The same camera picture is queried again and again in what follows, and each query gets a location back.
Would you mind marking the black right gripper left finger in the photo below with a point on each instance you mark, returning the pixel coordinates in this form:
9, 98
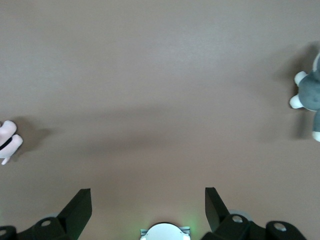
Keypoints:
75, 220

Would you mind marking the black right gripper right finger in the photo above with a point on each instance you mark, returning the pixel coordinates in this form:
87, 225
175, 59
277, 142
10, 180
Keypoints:
220, 225

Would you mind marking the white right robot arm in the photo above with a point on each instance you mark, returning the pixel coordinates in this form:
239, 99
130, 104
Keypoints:
165, 232

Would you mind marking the light pink dog plush toy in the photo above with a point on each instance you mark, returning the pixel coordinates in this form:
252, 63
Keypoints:
7, 142

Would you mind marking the grey husky plush toy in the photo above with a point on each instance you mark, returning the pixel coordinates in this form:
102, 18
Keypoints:
310, 92

